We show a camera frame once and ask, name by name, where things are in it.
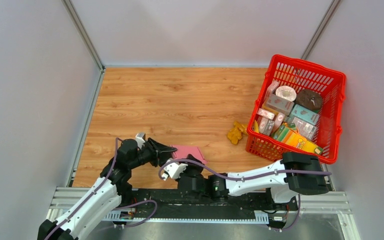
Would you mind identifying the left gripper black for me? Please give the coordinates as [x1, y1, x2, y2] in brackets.
[128, 137, 177, 170]

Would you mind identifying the pink paper box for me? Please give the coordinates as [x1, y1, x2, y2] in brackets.
[171, 145, 208, 165]

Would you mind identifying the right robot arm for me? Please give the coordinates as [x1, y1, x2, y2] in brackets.
[176, 152, 329, 210]

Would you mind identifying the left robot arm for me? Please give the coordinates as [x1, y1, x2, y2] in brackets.
[37, 137, 177, 240]

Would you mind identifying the green snack box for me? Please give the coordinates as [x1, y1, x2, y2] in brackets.
[271, 122, 297, 142]

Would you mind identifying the pink grey snack box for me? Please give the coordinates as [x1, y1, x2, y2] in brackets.
[264, 94, 294, 116]

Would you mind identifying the teal snack box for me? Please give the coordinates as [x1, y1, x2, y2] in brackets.
[289, 104, 320, 126]

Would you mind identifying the yellow fried food toy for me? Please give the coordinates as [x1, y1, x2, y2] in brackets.
[226, 121, 248, 145]

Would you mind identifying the orange juice carton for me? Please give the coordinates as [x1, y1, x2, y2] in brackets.
[285, 132, 324, 155]

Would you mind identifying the pink white roll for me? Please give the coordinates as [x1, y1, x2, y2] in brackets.
[275, 85, 297, 102]

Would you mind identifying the brown chocolate donut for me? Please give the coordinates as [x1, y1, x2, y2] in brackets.
[295, 89, 323, 112]

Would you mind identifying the red plastic basket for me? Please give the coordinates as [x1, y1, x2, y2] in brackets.
[245, 54, 347, 165]

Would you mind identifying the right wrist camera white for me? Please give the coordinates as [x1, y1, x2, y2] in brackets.
[161, 159, 188, 181]

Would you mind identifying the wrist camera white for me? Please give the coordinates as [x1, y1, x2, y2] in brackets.
[161, 159, 188, 181]
[135, 132, 146, 149]

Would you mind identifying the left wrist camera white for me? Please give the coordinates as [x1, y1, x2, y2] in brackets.
[135, 132, 146, 149]

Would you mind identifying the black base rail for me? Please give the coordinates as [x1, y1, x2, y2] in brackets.
[49, 187, 352, 229]

